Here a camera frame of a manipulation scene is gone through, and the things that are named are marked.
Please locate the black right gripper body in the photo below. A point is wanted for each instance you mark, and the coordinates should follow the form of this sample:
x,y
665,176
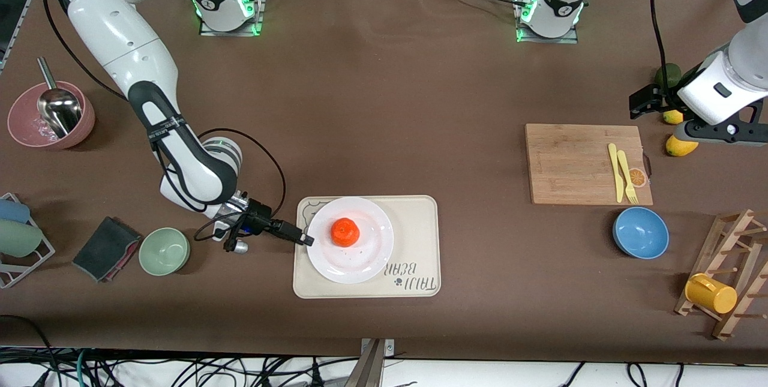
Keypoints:
x,y
259,221

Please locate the orange fruit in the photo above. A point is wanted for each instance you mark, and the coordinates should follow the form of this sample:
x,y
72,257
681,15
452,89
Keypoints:
x,y
345,233

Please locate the white round plate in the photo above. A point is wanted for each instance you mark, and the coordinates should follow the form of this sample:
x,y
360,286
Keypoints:
x,y
360,267

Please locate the dark green avocado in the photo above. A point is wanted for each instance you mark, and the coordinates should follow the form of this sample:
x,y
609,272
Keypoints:
x,y
666,74

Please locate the yellow lemon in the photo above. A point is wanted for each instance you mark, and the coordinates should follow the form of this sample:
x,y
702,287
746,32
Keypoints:
x,y
681,149
672,117

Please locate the yellow plastic knife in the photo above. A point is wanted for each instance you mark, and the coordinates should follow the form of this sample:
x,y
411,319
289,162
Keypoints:
x,y
616,174

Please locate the yellow plastic fork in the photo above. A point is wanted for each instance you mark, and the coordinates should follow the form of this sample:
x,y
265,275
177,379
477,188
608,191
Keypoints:
x,y
627,180

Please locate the wooden cutting board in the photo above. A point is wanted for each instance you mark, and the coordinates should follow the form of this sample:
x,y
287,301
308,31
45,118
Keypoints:
x,y
570,165

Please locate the pale green bowl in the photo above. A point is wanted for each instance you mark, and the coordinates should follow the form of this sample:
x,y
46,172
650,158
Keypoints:
x,y
165,252

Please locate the cream bear print tray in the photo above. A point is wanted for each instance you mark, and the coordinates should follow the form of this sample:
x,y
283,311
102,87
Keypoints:
x,y
420,225

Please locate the blue bowl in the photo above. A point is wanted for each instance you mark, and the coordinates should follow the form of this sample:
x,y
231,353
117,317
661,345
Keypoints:
x,y
641,233

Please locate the dark grey folded cloth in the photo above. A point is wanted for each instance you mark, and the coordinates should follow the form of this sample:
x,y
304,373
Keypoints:
x,y
105,249

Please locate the yellow plastic mug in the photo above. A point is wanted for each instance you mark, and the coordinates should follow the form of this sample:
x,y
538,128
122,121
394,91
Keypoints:
x,y
714,297

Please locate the metal scoop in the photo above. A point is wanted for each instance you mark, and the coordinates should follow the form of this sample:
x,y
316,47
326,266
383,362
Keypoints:
x,y
60,108

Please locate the clear plastic ice cubes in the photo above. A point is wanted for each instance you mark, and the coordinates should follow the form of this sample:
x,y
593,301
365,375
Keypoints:
x,y
39,130

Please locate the wooden peg drying rack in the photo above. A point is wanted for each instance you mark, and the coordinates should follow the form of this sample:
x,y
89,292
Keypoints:
x,y
724,330

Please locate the pale green cup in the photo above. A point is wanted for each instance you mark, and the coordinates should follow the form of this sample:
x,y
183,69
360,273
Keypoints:
x,y
18,238

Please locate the pale blue cup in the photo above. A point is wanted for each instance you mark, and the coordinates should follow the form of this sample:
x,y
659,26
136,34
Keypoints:
x,y
12,211

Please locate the pink bowl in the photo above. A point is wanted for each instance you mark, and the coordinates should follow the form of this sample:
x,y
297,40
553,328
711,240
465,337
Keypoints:
x,y
24,129

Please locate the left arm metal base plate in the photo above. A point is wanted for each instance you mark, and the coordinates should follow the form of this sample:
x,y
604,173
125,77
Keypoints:
x,y
564,40

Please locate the aluminium profile post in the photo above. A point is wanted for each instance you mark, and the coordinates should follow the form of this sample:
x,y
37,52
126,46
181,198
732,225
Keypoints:
x,y
369,369

